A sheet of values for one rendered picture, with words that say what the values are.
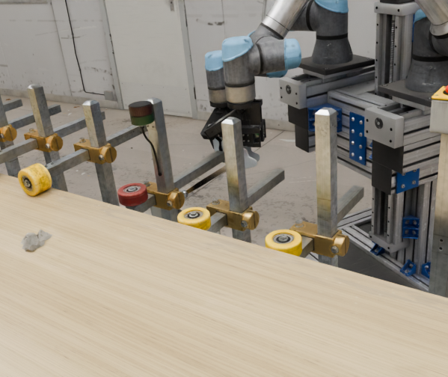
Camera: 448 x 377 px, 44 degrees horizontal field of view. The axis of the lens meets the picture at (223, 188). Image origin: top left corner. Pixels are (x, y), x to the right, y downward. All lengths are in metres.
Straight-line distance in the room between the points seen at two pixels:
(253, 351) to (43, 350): 0.36
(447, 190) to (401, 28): 0.90
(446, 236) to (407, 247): 1.11
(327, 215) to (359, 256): 1.17
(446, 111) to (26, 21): 5.49
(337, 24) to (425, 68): 0.47
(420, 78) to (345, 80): 0.47
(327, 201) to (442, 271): 0.28
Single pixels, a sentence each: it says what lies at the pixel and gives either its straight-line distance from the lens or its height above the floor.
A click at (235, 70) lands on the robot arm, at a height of 1.22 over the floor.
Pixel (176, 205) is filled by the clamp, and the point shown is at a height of 0.84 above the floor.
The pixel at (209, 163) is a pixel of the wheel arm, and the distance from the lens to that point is 1.76.
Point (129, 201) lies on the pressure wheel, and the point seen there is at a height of 0.89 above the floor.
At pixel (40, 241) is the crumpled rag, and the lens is 1.35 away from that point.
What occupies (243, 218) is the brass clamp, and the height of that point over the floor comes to 0.86.
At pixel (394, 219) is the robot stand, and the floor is 0.47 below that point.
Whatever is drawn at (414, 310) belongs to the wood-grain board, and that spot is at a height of 0.90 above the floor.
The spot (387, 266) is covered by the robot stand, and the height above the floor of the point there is 0.22.
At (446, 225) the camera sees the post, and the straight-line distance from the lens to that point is 1.18.
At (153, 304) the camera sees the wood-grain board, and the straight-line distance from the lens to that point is 1.07.
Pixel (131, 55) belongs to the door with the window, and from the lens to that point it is 5.26.
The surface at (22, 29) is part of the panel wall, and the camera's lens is 6.34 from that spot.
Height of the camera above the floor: 1.53
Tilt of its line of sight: 25 degrees down
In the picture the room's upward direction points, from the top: 6 degrees counter-clockwise
